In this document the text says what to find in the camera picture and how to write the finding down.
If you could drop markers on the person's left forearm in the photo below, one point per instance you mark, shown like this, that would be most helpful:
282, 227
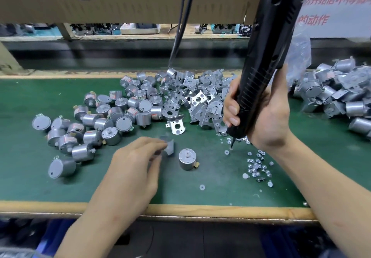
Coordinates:
90, 237

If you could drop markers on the dark blue crate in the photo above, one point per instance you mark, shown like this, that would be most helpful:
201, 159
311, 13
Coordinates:
290, 243

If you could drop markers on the silver round motor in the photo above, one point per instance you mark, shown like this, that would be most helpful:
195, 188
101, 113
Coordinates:
186, 158

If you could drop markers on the pile of assembled motors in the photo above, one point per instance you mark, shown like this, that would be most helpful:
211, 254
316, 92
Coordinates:
336, 90

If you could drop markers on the black electric screwdriver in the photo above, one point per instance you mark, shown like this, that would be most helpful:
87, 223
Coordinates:
269, 35

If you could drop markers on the person's right forearm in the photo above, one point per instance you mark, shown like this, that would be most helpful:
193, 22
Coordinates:
330, 197

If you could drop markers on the small clear plastic bag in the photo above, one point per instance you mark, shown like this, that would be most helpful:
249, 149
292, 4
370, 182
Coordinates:
298, 52

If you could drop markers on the person's right hand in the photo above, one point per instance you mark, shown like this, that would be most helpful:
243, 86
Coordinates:
269, 119

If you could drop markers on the green bench mat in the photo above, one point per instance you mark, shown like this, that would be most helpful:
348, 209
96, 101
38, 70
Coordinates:
23, 185

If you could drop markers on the blue plastic bin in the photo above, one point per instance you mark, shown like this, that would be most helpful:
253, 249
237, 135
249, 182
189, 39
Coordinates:
55, 237

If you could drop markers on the scatter of small silver screws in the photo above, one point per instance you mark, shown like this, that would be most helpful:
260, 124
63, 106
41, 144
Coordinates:
255, 165

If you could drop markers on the silver metal bracket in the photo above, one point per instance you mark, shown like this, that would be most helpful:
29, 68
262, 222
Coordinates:
168, 146

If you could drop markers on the pile of silver motors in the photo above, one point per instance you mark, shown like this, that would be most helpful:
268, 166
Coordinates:
87, 124

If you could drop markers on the pile of metal brackets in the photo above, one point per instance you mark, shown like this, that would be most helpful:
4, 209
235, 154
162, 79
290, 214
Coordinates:
185, 90

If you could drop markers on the person's left hand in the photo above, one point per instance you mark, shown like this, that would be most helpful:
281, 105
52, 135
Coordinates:
124, 179

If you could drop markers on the slanted wooden post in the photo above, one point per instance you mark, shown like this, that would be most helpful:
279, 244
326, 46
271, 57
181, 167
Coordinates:
9, 61

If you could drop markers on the white paper sign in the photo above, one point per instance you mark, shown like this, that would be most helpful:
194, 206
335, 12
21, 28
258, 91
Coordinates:
342, 3

